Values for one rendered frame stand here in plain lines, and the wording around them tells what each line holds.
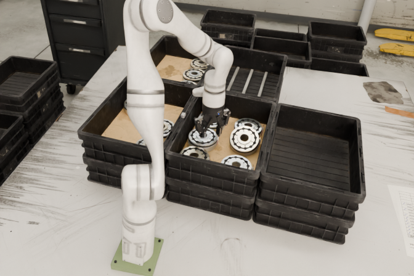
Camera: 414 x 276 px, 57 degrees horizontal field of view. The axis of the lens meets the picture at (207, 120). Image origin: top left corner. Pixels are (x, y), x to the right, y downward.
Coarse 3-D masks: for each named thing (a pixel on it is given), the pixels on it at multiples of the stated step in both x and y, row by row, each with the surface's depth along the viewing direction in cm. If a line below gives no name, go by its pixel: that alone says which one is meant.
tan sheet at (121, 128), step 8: (120, 112) 149; (168, 112) 151; (176, 112) 151; (120, 120) 145; (128, 120) 145; (112, 128) 141; (120, 128) 141; (128, 128) 141; (112, 136) 137; (120, 136) 138; (128, 136) 138; (136, 136) 138
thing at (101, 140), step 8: (192, 88) 147; (112, 96) 140; (192, 96) 142; (104, 104) 136; (96, 112) 132; (184, 112) 134; (88, 120) 128; (176, 120) 130; (80, 128) 124; (176, 128) 127; (80, 136) 123; (88, 136) 122; (96, 136) 121; (104, 136) 122; (168, 136) 123; (104, 144) 122; (112, 144) 121; (120, 144) 120; (128, 144) 119; (136, 144) 119; (136, 152) 120; (144, 152) 119
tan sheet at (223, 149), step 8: (232, 120) 148; (224, 128) 144; (232, 128) 144; (264, 128) 145; (224, 136) 140; (224, 144) 137; (208, 152) 133; (216, 152) 133; (224, 152) 133; (232, 152) 134; (256, 152) 134; (216, 160) 130; (256, 160) 131
